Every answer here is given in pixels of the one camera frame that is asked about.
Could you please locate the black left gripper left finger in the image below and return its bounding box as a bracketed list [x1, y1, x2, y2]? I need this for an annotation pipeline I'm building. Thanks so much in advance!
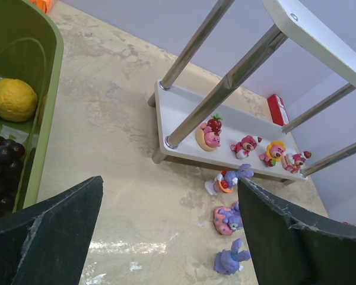
[0, 176, 103, 284]

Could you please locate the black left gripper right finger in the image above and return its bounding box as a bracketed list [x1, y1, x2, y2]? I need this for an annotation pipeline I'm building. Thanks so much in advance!
[238, 178, 356, 284]

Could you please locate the pink bear cake toy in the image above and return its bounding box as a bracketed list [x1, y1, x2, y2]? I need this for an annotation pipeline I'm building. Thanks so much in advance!
[282, 151, 312, 173]

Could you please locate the pink bear sunflower toy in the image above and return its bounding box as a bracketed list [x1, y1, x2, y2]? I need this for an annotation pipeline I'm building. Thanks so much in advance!
[259, 141, 287, 167]

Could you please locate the pink bear santa hat toy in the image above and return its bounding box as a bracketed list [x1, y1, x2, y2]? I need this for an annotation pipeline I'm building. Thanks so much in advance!
[230, 135, 262, 159]

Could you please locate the pink bear strawberry donut toy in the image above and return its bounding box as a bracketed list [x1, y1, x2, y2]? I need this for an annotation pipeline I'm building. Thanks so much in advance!
[195, 113, 222, 152]

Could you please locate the red box behind shelf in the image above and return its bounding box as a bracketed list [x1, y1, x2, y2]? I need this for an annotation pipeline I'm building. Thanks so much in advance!
[267, 94, 289, 126]

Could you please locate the white two-tier shelf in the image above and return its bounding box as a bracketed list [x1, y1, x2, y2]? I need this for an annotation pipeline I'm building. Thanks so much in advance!
[149, 1, 356, 183]

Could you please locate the red dragon fruit toy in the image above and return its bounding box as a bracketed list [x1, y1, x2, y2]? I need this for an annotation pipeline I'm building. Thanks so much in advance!
[343, 221, 356, 226]

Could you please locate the purple bunny sitting toy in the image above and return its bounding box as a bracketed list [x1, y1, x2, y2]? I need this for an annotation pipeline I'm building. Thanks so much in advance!
[214, 239, 251, 275]

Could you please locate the purple bunny pink donut toy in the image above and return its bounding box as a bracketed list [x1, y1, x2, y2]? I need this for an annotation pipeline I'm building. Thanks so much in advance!
[213, 201, 243, 236]

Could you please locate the dark purple grape bunch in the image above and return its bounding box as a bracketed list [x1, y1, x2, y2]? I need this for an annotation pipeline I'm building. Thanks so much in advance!
[0, 136, 26, 217]

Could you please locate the purple bunny on cup toy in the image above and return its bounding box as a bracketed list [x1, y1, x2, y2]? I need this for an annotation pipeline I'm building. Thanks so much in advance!
[205, 164, 254, 195]

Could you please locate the small yellow fruit toy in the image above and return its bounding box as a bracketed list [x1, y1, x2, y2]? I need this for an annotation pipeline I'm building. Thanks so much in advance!
[0, 78, 38, 122]

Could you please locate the olive green plastic bin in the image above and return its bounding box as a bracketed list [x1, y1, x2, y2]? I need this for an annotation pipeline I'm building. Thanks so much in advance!
[0, 1, 63, 216]

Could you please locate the orange snack box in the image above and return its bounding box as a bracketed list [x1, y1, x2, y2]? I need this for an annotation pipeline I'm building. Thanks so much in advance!
[28, 0, 57, 14]

